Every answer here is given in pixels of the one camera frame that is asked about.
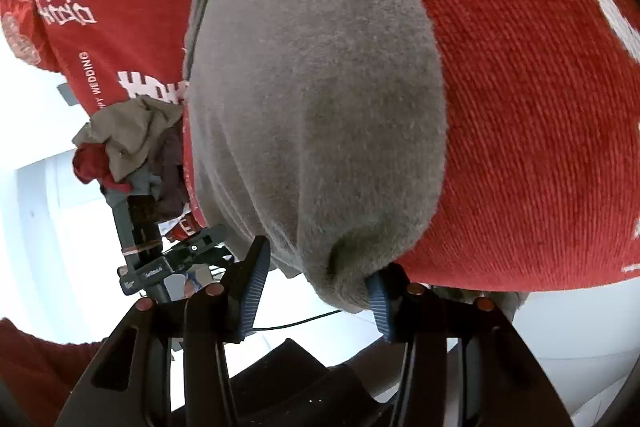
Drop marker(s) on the grey-blue cloth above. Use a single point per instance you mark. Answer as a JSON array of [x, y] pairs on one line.
[[135, 187]]

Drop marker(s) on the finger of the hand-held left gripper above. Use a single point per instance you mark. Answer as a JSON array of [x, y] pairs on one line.
[[197, 241]]

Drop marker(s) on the red patterned cloth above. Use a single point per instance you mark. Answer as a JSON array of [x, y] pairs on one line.
[[20, 32]]

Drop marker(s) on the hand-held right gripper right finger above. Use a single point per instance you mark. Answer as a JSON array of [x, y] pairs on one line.
[[380, 307]]

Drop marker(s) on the person's left hand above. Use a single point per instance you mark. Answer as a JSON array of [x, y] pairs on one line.
[[191, 288]]

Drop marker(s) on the red printed blanket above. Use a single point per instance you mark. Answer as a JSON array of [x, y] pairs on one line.
[[525, 132]]

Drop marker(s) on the person's left forearm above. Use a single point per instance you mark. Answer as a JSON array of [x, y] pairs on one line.
[[35, 357]]

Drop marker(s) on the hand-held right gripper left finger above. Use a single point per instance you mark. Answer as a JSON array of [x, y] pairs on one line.
[[252, 292]]

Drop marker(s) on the grey sweater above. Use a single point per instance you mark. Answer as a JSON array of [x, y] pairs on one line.
[[310, 107]]

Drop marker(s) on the pile of crumpled clothes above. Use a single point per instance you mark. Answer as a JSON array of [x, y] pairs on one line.
[[135, 132]]

